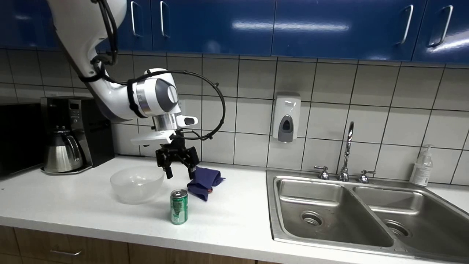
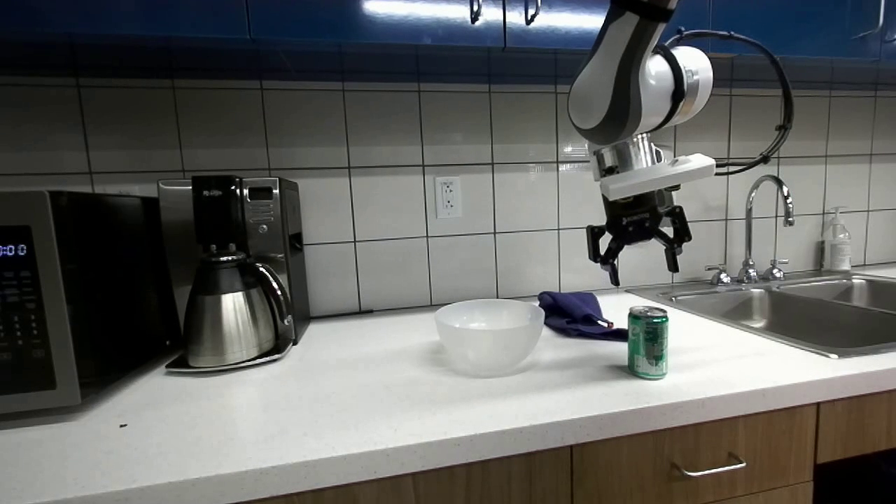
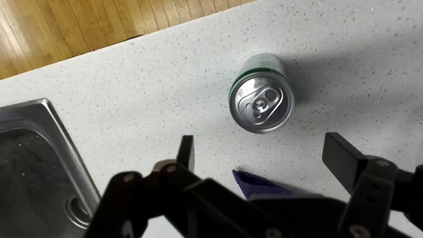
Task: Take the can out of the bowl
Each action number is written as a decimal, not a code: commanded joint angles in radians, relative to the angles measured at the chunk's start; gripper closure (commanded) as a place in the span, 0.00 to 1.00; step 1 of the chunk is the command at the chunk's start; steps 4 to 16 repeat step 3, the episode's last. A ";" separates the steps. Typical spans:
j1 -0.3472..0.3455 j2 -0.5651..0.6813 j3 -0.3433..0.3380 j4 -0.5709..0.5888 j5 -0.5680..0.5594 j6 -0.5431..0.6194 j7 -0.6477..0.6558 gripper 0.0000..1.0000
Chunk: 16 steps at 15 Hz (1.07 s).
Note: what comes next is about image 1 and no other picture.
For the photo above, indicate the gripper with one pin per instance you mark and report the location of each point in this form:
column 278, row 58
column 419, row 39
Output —
column 177, row 146

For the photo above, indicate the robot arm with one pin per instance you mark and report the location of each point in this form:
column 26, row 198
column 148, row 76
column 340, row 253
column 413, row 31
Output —
column 110, row 99

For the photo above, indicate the green soda can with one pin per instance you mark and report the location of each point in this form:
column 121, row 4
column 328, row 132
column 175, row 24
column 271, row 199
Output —
column 179, row 207

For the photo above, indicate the translucent white bowl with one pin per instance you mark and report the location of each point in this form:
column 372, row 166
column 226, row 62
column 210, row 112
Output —
column 136, row 185

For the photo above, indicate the blue cloth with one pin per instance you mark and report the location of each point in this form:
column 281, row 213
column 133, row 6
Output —
column 203, row 179

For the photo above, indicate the black coffee maker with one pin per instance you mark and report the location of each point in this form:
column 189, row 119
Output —
column 93, row 128

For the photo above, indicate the wooden drawer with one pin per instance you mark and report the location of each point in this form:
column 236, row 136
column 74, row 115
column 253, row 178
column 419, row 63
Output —
column 176, row 256
column 99, row 249

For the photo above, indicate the steel coffee carafe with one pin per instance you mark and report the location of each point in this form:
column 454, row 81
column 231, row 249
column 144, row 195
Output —
column 60, row 156

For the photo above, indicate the blue cabinet door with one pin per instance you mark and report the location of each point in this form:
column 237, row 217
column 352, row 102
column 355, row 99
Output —
column 22, row 25
column 458, row 36
column 220, row 25
column 144, row 36
column 337, row 29

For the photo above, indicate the black microwave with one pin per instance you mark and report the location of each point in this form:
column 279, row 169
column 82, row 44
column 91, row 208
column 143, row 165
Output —
column 18, row 137

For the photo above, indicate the steel double sink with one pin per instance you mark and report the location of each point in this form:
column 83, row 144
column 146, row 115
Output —
column 329, row 216

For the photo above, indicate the chrome tap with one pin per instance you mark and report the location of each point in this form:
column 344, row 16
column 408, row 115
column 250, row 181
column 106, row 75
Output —
column 347, row 146

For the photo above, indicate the clear pump bottle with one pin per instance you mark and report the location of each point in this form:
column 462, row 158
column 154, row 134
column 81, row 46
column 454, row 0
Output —
column 421, row 172

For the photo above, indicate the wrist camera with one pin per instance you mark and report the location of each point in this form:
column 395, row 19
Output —
column 152, row 138

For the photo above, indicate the white wall soap dispenser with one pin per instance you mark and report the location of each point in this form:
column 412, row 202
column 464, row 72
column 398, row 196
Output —
column 286, row 115

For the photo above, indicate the blue wall cabinet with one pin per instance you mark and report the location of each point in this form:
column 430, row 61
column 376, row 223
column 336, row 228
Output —
column 311, row 25

